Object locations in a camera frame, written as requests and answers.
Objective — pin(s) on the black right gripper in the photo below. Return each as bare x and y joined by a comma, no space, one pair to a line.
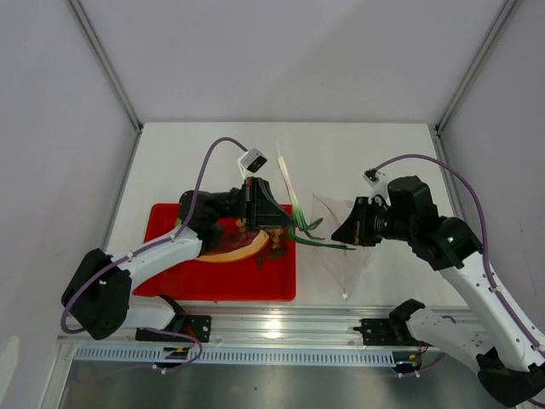
354,230

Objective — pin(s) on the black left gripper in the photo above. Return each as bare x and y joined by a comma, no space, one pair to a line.
258,206

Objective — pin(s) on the clear zip top bag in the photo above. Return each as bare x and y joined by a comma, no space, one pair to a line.
346,267

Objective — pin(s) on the longan bunch with leaves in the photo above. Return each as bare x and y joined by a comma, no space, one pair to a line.
276,237

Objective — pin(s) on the green onion stalk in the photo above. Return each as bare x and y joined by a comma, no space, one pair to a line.
307,231

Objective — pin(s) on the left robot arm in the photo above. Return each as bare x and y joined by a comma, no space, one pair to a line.
215,228

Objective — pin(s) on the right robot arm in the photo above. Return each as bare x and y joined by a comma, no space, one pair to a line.
509,359

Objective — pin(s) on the red plastic tray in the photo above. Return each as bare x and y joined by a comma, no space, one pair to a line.
234,281

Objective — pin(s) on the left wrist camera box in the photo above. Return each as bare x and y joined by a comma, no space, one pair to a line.
250,162

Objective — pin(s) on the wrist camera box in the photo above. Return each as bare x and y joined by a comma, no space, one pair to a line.
378,182
250,162

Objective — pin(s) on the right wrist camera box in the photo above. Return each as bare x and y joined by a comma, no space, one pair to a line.
378,182

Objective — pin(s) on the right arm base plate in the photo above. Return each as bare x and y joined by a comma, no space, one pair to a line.
384,332

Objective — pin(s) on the aluminium frame rail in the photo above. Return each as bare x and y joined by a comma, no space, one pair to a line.
271,326

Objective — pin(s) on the white slotted cable duct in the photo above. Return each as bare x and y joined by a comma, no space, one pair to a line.
237,356

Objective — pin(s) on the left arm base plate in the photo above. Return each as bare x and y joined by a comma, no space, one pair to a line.
197,326

